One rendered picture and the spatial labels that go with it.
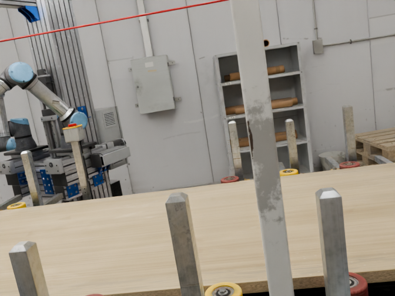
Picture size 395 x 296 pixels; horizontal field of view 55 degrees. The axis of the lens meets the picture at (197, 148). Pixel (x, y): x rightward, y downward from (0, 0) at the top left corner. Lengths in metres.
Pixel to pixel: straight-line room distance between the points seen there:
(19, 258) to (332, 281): 0.55
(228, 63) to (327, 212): 3.91
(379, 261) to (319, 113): 3.86
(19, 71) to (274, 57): 2.99
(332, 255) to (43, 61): 2.54
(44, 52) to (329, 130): 3.26
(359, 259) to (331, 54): 3.93
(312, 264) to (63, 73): 2.28
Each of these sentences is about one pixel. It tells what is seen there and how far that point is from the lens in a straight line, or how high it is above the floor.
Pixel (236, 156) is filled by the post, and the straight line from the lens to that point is 1.73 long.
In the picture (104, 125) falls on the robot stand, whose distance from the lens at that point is 2.97.
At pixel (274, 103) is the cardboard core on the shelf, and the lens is 4.17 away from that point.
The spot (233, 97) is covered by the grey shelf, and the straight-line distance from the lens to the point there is 4.50.
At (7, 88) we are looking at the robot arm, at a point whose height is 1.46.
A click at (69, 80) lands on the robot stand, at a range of 2.86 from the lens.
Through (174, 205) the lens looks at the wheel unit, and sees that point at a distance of 0.64.
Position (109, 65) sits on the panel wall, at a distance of 4.61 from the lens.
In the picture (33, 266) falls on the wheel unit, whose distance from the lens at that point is 0.79.
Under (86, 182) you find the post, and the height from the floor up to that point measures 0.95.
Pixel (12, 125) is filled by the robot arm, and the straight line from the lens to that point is 2.99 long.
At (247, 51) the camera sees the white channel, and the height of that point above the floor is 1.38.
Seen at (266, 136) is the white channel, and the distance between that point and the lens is 0.72.
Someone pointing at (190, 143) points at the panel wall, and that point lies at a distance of 4.56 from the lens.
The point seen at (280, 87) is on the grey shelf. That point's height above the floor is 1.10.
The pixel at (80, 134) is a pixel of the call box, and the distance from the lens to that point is 1.86.
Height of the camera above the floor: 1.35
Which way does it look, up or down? 10 degrees down
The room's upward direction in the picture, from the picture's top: 9 degrees counter-clockwise
